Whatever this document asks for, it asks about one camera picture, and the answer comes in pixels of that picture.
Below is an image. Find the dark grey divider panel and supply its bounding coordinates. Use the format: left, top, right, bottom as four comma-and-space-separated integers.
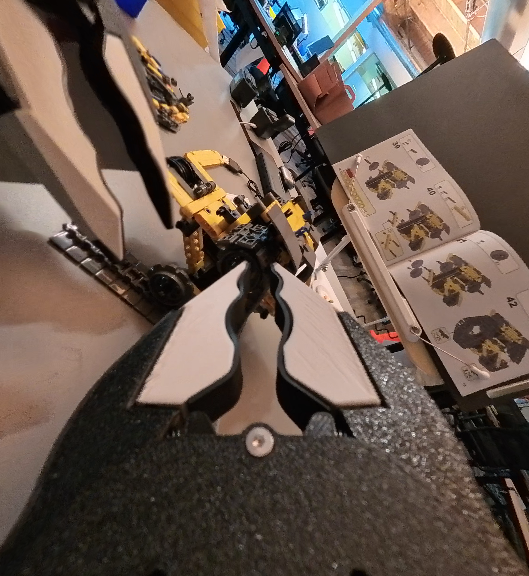
316, 38, 529, 412

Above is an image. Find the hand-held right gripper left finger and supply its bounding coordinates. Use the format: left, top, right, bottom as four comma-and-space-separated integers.
136, 261, 252, 422

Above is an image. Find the grey toy track strip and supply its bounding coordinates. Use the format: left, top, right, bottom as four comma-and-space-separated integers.
216, 223, 276, 259
244, 252, 278, 318
48, 223, 180, 326

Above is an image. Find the black computer monitor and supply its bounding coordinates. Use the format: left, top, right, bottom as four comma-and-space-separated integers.
276, 2, 311, 44

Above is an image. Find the brown cardboard box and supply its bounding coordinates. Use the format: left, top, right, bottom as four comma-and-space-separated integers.
298, 58, 356, 125

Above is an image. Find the open instruction booklet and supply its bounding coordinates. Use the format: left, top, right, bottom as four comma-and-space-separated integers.
334, 128, 529, 392

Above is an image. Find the white book stand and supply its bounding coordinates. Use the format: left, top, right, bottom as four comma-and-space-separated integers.
312, 155, 490, 388

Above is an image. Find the black power adapter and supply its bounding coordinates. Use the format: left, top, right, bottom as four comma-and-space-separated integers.
251, 108, 297, 141
231, 67, 274, 107

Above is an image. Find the yellow toy brick vehicle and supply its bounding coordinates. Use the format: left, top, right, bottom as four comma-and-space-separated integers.
150, 155, 321, 318

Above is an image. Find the yellow storage bin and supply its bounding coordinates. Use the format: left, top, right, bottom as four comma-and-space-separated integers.
174, 0, 210, 49

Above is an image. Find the blue plastic bin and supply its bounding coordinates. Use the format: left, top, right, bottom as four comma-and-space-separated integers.
116, 0, 149, 19

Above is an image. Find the pile of loose toy bricks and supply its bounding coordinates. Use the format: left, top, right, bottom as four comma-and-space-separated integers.
131, 36, 196, 134

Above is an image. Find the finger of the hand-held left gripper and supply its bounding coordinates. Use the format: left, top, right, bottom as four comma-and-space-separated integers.
0, 0, 125, 262
83, 26, 176, 229

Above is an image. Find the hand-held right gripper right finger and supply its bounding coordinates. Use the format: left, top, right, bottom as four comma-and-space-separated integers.
270, 265, 385, 436

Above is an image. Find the black cable with plug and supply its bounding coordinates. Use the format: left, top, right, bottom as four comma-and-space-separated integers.
222, 157, 265, 201

